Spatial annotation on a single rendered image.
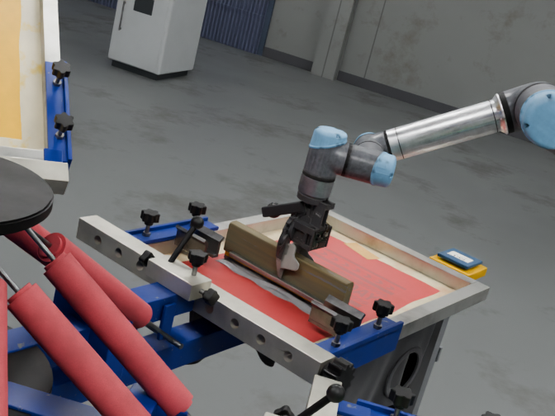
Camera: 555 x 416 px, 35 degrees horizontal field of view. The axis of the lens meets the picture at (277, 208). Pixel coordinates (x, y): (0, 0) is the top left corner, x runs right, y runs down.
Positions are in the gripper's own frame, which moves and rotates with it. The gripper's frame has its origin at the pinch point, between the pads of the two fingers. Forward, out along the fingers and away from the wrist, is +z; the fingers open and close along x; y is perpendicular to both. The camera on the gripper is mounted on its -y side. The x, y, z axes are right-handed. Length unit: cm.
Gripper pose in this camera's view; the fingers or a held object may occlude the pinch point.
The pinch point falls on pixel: (284, 270)
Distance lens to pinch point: 205.6
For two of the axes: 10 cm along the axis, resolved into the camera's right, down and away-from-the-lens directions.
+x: 6.1, -1.1, 7.9
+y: 7.5, 3.9, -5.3
